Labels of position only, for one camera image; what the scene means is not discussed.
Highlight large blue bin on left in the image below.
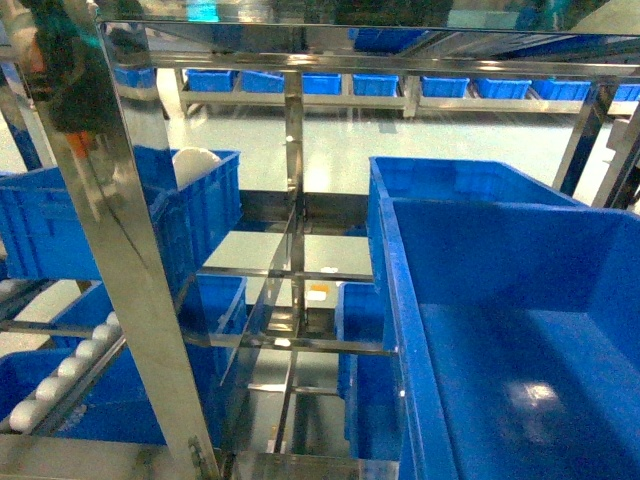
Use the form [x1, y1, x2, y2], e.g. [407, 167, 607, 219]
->
[0, 149, 245, 301]

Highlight blue bin lower shelf left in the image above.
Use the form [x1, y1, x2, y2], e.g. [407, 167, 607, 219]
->
[50, 273, 247, 334]

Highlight stainless steel roller shelf rack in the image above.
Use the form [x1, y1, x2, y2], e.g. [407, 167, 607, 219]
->
[1, 1, 639, 478]

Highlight white plates in bin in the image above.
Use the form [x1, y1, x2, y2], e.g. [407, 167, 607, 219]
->
[172, 147, 221, 189]

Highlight blue bin lower shelf right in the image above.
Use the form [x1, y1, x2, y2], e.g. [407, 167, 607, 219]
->
[334, 282, 389, 405]

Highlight blue bin shelf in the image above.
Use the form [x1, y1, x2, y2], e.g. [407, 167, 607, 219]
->
[334, 282, 389, 405]
[50, 273, 247, 334]

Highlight background steel shelf rack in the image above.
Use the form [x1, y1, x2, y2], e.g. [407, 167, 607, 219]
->
[116, 68, 639, 118]

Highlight rear blue bin on right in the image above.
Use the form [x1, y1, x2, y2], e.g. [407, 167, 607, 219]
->
[366, 156, 585, 288]

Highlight large blue bin on right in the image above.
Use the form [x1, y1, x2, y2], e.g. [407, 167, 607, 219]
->
[380, 199, 639, 479]

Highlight large blue bin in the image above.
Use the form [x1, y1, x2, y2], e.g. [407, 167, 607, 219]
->
[380, 199, 639, 479]
[0, 149, 245, 301]

